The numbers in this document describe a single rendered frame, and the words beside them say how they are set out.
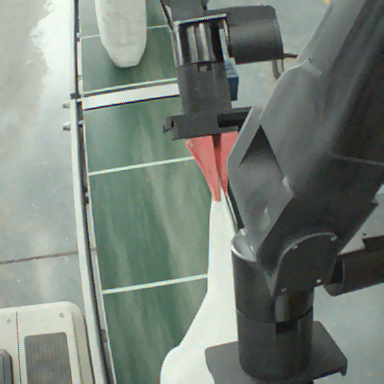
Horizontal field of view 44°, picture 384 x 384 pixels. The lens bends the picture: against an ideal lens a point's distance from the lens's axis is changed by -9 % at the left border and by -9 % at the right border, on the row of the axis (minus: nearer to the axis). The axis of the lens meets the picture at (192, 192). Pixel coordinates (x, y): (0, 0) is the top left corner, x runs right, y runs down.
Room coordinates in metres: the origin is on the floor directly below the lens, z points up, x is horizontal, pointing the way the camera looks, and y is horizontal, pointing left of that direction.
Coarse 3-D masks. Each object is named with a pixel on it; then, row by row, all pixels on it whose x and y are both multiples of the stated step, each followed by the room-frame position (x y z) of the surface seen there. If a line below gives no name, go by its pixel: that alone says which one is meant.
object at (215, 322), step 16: (224, 208) 0.35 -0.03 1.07; (224, 224) 0.34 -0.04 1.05; (224, 240) 0.34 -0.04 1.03; (224, 256) 0.33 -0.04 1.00; (224, 272) 0.32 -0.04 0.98; (208, 288) 0.36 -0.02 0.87; (224, 288) 0.31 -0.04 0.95; (208, 304) 0.34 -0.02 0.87; (224, 304) 0.30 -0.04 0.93; (208, 320) 0.31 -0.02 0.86; (224, 320) 0.29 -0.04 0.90; (192, 336) 0.30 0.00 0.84; (208, 336) 0.29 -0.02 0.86; (224, 336) 0.28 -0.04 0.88; (176, 352) 0.28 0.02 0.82; (192, 352) 0.27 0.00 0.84; (176, 368) 0.26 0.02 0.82; (192, 368) 0.25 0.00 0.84
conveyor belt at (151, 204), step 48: (96, 144) 1.17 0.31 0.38; (144, 144) 1.17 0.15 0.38; (96, 192) 0.97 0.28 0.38; (144, 192) 0.97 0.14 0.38; (192, 192) 0.97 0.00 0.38; (96, 240) 0.79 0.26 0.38; (144, 240) 0.80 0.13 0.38; (192, 240) 0.80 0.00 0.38; (144, 288) 0.64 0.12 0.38; (192, 288) 0.65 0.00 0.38; (144, 336) 0.50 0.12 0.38
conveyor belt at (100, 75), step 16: (80, 0) 2.26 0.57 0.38; (80, 16) 2.07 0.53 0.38; (96, 16) 2.06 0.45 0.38; (160, 16) 2.03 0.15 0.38; (80, 32) 1.91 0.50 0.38; (96, 32) 1.90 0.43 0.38; (160, 32) 1.88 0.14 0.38; (96, 48) 1.76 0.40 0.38; (160, 48) 1.74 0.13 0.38; (96, 64) 1.64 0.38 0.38; (112, 64) 1.63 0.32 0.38; (144, 64) 1.62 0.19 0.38; (160, 64) 1.62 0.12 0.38; (96, 80) 1.53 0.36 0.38; (112, 80) 1.52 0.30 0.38; (128, 80) 1.52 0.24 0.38; (144, 80) 1.52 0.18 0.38; (160, 80) 1.51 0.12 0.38; (176, 80) 1.51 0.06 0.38; (176, 96) 1.48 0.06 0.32
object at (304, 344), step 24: (312, 312) 0.16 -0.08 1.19; (240, 336) 0.15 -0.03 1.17; (264, 336) 0.14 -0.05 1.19; (288, 336) 0.14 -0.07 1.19; (312, 336) 0.15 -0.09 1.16; (216, 360) 0.14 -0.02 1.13; (240, 360) 0.14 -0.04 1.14; (264, 360) 0.13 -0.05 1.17; (288, 360) 0.13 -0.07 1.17; (312, 360) 0.14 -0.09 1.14; (336, 360) 0.13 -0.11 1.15
